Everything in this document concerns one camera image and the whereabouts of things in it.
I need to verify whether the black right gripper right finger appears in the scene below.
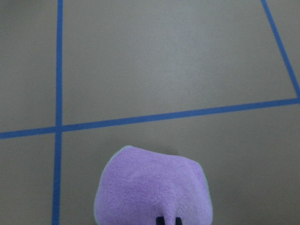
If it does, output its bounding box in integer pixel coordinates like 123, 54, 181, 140
175, 217, 182, 225

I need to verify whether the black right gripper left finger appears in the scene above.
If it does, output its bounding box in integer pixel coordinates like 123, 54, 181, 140
156, 217, 165, 225

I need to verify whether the purple microfiber cloth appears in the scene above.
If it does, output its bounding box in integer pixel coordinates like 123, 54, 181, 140
93, 146, 213, 225

